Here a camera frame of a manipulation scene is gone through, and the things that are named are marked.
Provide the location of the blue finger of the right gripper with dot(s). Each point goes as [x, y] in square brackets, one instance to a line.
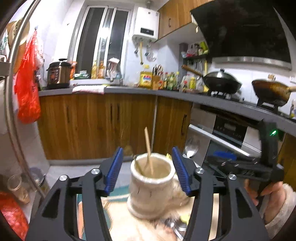
[225, 155]

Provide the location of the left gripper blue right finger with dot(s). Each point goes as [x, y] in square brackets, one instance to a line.
[181, 170]

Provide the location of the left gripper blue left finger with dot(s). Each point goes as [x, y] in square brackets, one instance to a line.
[112, 169]

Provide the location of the silver metal spoon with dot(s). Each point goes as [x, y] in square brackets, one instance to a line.
[191, 147]

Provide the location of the wooden chopstick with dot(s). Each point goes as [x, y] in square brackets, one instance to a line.
[148, 147]

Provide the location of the wooden lower kitchen cabinets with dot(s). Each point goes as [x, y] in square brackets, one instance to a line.
[91, 126]

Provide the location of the kitchen window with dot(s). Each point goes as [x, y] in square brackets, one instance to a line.
[100, 36]

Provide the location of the person's right hand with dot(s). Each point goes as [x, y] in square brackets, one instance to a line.
[277, 196]

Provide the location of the cream ceramic double utensil holder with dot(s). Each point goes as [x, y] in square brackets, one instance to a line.
[153, 195]

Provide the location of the beige teal printed table mat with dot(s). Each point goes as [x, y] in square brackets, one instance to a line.
[122, 225]

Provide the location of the small silver spoon on mat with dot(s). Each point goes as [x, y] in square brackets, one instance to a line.
[177, 226]

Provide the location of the black wok with lid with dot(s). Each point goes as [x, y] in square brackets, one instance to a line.
[219, 81]

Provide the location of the brown pan on stove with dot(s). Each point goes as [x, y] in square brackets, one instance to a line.
[272, 92]

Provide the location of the pink white dish towel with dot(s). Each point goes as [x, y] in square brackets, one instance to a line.
[97, 89]

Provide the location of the yellow cooking oil jug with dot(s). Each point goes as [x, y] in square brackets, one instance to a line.
[145, 79]

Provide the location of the white pitcher by sink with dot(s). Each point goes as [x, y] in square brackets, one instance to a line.
[112, 68]

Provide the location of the wooden knife block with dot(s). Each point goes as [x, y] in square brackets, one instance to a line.
[156, 76]

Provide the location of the electric pressure cooker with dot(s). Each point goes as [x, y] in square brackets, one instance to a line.
[59, 74]

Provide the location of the red bag on lower shelf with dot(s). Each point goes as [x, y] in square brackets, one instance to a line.
[13, 216]

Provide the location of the red plastic bag hanging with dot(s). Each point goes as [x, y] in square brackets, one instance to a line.
[26, 89]

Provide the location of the black range hood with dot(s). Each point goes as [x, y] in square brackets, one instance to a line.
[243, 32]

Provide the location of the wooden upper cabinet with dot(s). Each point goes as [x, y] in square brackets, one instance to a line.
[175, 14]

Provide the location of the built-in oven with steel handle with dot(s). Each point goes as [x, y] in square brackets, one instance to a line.
[222, 133]

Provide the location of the wall spice shelf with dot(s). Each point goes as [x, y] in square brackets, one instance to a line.
[192, 52]

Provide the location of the white wall water heater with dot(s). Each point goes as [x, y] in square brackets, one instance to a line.
[146, 25]

